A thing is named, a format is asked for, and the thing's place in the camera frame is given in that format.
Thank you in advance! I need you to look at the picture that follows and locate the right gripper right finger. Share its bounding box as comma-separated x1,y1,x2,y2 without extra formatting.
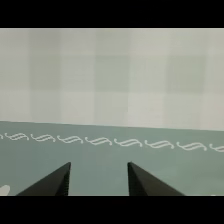
127,161,185,197

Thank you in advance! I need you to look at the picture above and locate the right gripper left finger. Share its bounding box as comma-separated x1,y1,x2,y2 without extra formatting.
16,161,72,197

